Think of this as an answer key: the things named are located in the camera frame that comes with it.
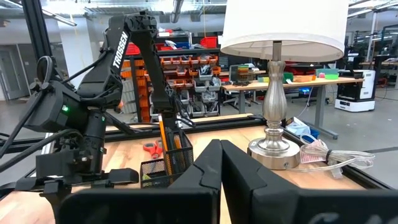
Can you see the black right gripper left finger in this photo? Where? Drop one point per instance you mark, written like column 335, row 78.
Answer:
column 140, row 207

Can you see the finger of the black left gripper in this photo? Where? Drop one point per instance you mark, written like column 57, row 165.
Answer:
column 37, row 185
column 124, row 175

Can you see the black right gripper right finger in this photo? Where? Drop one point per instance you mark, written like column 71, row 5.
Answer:
column 280, row 208

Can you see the yellow pencil with pink eraser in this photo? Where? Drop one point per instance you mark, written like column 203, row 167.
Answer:
column 163, row 137
column 178, row 143

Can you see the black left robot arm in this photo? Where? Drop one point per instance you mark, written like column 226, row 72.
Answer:
column 119, row 49

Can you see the black mesh desk organizer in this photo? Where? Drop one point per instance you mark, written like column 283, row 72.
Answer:
column 182, row 158

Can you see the pink paper packet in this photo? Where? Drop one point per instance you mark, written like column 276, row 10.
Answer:
column 311, row 154

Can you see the blue tissue box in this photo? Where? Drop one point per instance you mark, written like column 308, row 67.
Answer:
column 298, row 127

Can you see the shelving with orange bins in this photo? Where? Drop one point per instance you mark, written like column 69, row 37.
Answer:
column 186, row 71

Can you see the wooden top work table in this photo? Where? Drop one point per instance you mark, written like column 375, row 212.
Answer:
column 311, row 82

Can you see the white boxy machine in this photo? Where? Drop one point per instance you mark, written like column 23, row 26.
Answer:
column 354, row 93

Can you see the white shade silver table lamp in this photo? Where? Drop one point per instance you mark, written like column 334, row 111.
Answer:
column 280, row 21

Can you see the black aluminium table frame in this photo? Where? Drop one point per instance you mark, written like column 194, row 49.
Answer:
column 35, row 28

